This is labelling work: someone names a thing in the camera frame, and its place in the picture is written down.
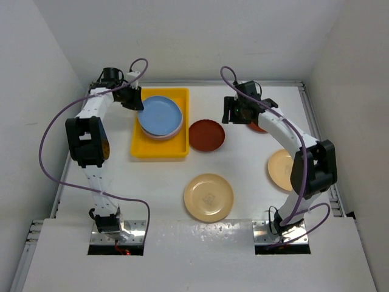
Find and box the tan plate front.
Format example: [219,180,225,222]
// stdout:
[184,173,234,223]

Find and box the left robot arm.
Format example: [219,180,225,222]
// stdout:
[65,68,144,238]

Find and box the metal base plate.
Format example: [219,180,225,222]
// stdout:
[89,220,146,246]
[252,220,309,246]

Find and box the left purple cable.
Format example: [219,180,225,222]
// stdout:
[38,58,151,241]

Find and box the purple cable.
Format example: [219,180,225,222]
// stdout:
[219,66,331,248]
[38,58,151,241]

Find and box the white plate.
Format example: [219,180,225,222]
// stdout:
[140,120,183,141]

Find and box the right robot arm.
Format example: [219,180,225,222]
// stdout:
[222,81,337,234]

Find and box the blue plate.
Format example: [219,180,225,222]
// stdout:
[137,96,183,136]

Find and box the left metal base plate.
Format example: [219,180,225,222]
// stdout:
[89,220,146,246]

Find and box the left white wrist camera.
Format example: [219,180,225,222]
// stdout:
[126,71,141,82]

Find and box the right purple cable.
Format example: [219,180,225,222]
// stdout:
[219,66,331,248]

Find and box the yellow plastic bin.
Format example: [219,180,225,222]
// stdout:
[131,88,189,159]

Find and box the tan plate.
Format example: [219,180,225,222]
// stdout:
[267,149,294,192]
[184,173,234,223]

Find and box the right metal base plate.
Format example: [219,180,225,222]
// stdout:
[252,220,309,246]

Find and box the pink plate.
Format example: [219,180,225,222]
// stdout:
[141,122,183,141]

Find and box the red plate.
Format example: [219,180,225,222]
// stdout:
[248,122,267,133]
[189,119,225,152]

